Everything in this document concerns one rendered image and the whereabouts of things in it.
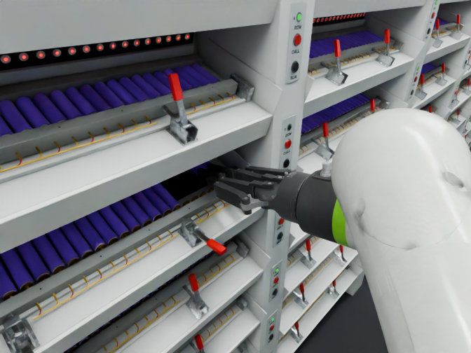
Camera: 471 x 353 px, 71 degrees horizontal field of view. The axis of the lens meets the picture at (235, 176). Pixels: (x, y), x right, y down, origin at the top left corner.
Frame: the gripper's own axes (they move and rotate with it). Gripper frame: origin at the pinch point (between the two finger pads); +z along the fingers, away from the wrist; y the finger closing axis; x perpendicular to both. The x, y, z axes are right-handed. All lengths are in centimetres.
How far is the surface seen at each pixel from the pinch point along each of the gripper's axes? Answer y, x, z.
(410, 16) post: -79, -22, -6
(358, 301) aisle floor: -78, 96, 10
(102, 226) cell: 20.7, 1.3, 4.5
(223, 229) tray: 3.4, 8.5, -3.6
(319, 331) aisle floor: -52, 95, 15
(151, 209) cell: 12.5, 1.9, 3.6
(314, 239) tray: -44, 42, 9
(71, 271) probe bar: 27.8, 3.3, 0.4
